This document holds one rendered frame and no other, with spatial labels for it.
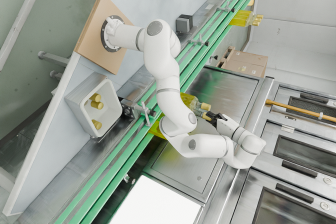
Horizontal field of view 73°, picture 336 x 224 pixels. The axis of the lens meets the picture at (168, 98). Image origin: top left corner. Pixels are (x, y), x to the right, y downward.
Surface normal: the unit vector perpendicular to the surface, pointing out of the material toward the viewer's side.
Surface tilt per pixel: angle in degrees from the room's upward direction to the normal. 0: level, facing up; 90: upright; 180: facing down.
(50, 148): 0
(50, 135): 0
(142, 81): 90
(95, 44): 1
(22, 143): 90
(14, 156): 90
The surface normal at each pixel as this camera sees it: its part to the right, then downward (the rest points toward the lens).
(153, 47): -0.33, -0.26
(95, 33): 0.86, 0.27
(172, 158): -0.11, -0.71
